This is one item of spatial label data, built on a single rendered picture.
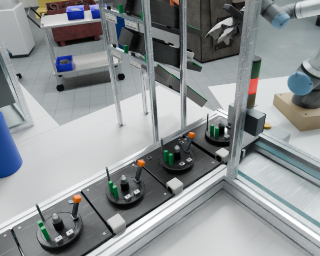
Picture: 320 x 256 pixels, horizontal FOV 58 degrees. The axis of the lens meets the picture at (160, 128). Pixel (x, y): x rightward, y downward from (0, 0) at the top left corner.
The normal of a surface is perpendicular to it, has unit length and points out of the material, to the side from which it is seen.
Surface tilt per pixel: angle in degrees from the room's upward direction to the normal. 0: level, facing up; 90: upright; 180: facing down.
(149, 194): 0
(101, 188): 0
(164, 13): 90
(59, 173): 0
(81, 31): 90
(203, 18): 90
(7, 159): 90
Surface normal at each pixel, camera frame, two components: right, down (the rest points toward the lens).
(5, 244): -0.05, -0.81
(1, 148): 0.76, 0.34
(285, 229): -0.78, 0.39
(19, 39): 0.11, 0.57
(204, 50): 0.42, 0.50
